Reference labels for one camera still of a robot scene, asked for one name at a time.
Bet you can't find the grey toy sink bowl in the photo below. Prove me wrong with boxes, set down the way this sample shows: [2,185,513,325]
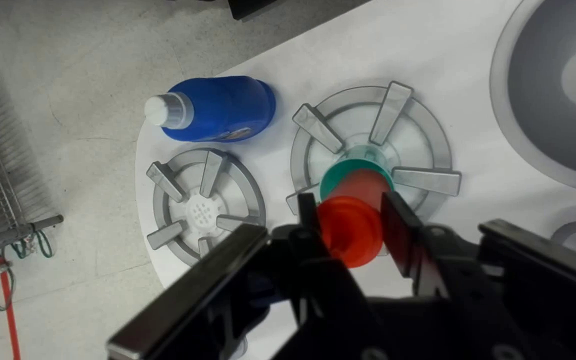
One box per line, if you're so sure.
[489,0,576,196]

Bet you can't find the blue can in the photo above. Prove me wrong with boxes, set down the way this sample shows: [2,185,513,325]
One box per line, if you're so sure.
[143,74,278,143]

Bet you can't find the thin looped floor wire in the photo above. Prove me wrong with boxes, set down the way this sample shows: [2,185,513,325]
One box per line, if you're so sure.
[0,221,57,313]

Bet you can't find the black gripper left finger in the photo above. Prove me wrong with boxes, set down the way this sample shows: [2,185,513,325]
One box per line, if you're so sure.
[106,192,370,360]

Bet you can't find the small grey toy burner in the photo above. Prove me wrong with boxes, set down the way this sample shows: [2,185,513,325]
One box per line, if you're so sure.
[144,145,268,267]

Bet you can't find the light blue cup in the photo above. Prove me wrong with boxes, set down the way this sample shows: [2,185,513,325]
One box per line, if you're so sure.
[318,145,396,201]

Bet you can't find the large grey toy burner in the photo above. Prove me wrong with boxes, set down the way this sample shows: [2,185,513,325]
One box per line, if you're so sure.
[286,77,465,221]

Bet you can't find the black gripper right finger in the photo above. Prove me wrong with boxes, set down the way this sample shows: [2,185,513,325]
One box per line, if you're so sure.
[379,187,576,316]

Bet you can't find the white toy kitchen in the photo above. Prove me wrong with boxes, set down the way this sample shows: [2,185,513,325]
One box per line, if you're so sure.
[134,0,576,360]

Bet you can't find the orange sauce bottle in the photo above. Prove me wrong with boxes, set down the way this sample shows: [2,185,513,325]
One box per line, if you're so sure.
[314,167,392,270]

